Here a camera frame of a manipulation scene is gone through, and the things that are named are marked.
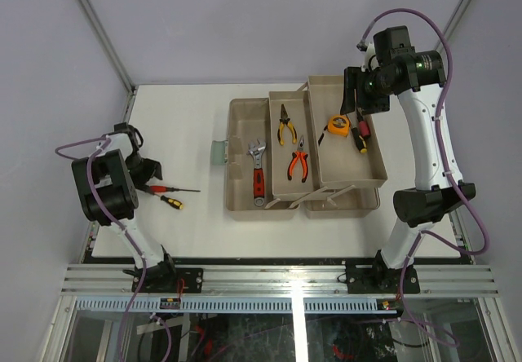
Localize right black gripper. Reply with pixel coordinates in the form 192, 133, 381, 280
338, 65, 392, 116

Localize red-handled long screwdriver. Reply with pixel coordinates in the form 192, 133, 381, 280
150, 185, 200, 194

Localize yellow-black stubby screwdriver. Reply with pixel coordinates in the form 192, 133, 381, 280
160, 195, 184, 210

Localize orange tape measure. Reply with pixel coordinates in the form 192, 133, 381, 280
317, 114, 351, 145

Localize pink-handled screwdriver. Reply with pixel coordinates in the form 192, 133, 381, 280
356, 109, 371, 140

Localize grey-green toolbox latch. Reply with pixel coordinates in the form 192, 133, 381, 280
210, 140, 228, 166

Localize yellow needle-nose pliers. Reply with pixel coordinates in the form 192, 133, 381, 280
277, 104, 298, 146

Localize orange-handled pliers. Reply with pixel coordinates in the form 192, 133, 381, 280
287, 135, 308, 183

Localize beige toolbox with smoky lid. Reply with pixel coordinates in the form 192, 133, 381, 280
212, 76, 387, 221

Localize red-handled adjustable wrench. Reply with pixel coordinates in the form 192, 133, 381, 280
247, 139, 266, 207

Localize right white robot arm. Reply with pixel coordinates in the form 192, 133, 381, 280
341, 26, 476, 294

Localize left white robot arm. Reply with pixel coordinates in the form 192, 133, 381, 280
72, 122, 179, 293

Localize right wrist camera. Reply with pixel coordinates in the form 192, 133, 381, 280
356, 42, 378, 72

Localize aluminium mounting rail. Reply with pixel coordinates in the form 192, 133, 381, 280
61, 264, 499, 298

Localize slotted cable duct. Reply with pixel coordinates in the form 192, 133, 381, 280
77, 296, 387, 314

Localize right aluminium frame post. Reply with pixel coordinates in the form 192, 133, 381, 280
411, 0, 490, 94

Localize aluminium frame post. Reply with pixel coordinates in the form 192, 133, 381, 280
60, 0, 137, 95
411, 0, 490, 94

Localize left aluminium frame post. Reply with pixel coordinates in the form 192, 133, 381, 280
60, 0, 137, 95

